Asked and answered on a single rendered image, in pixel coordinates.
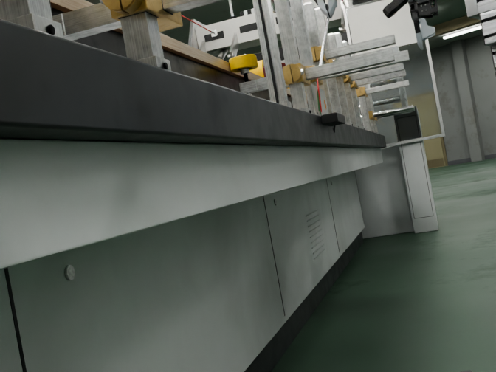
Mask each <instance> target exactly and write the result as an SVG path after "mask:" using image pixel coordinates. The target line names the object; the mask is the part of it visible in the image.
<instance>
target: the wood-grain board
mask: <svg viewBox="0 0 496 372"><path fill-rule="evenodd" d="M50 3H51V7H52V8H54V9H56V10H60V11H62V12H65V13H67V12H70V11H73V10H78V9H80V8H84V7H88V6H92V5H94V4H92V3H90V2H88V1H85V0H50ZM113 31H115V32H118V33H121V34H122V33H123V31H122V27H121V28H117V29H115V30H113ZM159 34H160V38H161V42H162V49H164V50H166V51H169V52H172V53H174V54H177V55H180V56H182V57H184V58H188V59H190V60H192V61H195V62H198V63H201V64H204V65H206V66H209V67H212V68H214V69H217V70H219V71H222V72H225V73H227V74H229V75H233V76H235V77H237V78H240V79H243V80H244V75H241V73H240V72H231V71H230V63H228V62H226V61H223V60H222V59H220V58H217V57H215V56H213V55H210V54H208V53H206V52H203V51H201V50H199V49H196V48H194V47H192V46H189V45H187V44H184V43H182V42H181V41H177V40H176V39H173V38H171V37H168V36H166V35H163V34H162V33H159ZM261 78H264V77H261V76H259V75H256V74H254V73H252V72H249V73H248V79H249V81H251V80H254V79H255V80H257V79H261ZM286 93H287V96H288V97H291V93H290V89H288V88H286Z"/></svg>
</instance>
